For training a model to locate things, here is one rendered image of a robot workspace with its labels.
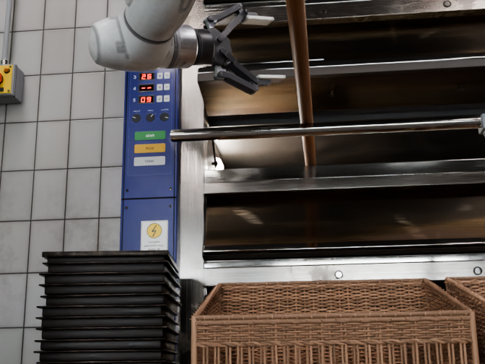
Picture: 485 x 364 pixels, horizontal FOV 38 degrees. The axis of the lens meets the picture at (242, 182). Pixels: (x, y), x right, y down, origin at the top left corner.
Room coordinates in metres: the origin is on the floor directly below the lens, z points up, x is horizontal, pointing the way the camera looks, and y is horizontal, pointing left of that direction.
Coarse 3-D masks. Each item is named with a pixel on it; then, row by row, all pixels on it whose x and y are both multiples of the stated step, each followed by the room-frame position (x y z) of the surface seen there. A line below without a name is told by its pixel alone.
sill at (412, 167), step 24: (240, 168) 1.91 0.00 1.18; (264, 168) 1.90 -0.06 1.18; (288, 168) 1.89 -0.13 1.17; (312, 168) 1.88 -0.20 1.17; (336, 168) 1.88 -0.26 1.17; (360, 168) 1.87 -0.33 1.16; (384, 168) 1.87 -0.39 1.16; (408, 168) 1.86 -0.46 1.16; (432, 168) 1.85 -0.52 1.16; (456, 168) 1.85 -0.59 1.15; (480, 168) 1.84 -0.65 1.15
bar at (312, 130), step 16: (208, 128) 1.54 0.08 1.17; (224, 128) 1.53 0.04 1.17; (240, 128) 1.53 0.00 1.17; (256, 128) 1.52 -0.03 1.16; (272, 128) 1.52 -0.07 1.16; (288, 128) 1.52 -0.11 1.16; (304, 128) 1.51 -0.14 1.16; (320, 128) 1.51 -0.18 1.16; (336, 128) 1.51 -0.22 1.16; (352, 128) 1.50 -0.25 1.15; (368, 128) 1.50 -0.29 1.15; (384, 128) 1.50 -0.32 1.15; (400, 128) 1.50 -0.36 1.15; (416, 128) 1.49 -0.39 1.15; (432, 128) 1.49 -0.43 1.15; (448, 128) 1.49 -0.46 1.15; (464, 128) 1.49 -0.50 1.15; (480, 128) 1.49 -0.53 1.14
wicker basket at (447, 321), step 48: (240, 288) 1.86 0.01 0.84; (288, 288) 1.85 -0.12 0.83; (336, 288) 1.84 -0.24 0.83; (384, 288) 1.83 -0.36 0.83; (432, 288) 1.71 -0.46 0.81; (192, 336) 1.41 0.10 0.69; (240, 336) 1.40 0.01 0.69; (288, 336) 1.40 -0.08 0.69; (336, 336) 1.39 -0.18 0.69; (384, 336) 1.38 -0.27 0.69; (432, 336) 1.38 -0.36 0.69
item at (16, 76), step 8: (8, 64) 1.90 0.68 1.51; (0, 72) 1.90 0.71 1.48; (16, 72) 1.91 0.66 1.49; (8, 80) 1.90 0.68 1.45; (16, 80) 1.92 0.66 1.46; (0, 88) 1.90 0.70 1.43; (8, 88) 1.90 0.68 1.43; (16, 88) 1.92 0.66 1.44; (0, 96) 1.91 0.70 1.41; (8, 96) 1.91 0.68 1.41; (16, 96) 1.92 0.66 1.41
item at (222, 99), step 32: (384, 64) 1.72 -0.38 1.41; (416, 64) 1.71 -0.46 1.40; (448, 64) 1.70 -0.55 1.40; (480, 64) 1.69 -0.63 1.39; (224, 96) 1.84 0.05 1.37; (256, 96) 1.84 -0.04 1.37; (288, 96) 1.84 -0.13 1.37; (320, 96) 1.85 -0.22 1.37; (352, 96) 1.85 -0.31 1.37; (384, 96) 1.85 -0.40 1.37; (416, 96) 1.85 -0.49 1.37; (448, 96) 1.85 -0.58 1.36; (480, 96) 1.85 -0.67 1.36
